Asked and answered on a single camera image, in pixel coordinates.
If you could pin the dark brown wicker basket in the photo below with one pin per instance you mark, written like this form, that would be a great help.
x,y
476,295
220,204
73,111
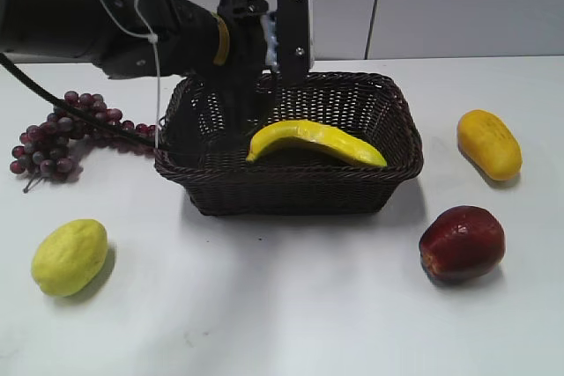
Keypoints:
x,y
205,149

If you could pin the red apple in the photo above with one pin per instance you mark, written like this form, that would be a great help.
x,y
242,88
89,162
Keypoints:
x,y
463,243

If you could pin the orange-yellow mango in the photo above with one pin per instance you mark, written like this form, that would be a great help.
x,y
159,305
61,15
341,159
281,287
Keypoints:
x,y
486,140

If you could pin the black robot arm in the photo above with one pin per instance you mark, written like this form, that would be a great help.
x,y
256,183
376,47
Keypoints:
x,y
123,38

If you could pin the purple grape bunch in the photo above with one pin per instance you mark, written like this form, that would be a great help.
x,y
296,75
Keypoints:
x,y
52,150

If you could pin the green-yellow lemon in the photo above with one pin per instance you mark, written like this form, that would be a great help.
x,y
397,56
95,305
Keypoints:
x,y
70,257

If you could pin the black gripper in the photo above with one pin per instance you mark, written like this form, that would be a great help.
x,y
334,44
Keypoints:
x,y
251,49

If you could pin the yellow banana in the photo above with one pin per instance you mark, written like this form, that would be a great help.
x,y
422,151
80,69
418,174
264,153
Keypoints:
x,y
310,135

